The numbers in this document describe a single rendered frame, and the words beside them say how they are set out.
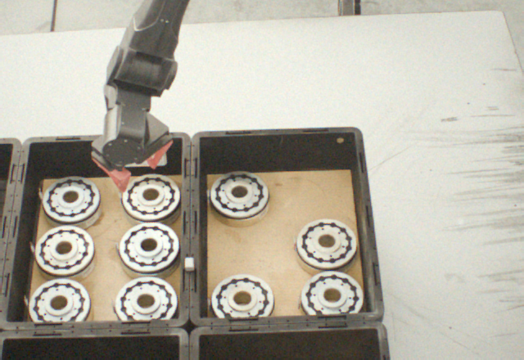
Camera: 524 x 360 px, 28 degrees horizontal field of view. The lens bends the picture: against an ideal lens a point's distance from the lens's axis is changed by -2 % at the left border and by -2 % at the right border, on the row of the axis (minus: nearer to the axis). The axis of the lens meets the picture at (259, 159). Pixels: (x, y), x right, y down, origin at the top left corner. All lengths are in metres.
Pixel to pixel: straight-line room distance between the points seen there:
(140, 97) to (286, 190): 0.52
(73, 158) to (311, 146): 0.43
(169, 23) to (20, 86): 0.97
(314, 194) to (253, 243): 0.15
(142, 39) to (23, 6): 2.23
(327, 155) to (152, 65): 0.56
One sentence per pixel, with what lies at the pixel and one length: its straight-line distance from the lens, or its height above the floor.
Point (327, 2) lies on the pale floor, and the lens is 3.51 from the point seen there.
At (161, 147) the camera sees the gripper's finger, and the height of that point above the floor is 1.13.
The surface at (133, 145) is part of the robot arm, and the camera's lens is 1.42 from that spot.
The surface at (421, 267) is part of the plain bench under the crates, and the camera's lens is 1.97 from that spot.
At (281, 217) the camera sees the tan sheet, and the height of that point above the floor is 0.83.
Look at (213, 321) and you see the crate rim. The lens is 1.62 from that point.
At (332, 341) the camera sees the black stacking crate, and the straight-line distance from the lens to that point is 1.64.
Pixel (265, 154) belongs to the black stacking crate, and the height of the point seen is 0.88.
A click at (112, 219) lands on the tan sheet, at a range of 1.87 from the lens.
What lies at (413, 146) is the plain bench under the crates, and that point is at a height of 0.70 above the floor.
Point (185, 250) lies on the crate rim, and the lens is 1.69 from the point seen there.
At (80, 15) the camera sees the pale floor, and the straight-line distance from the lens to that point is 3.52.
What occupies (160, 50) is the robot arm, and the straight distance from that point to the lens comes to 1.40.
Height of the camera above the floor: 2.31
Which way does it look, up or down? 50 degrees down
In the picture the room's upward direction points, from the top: 1 degrees counter-clockwise
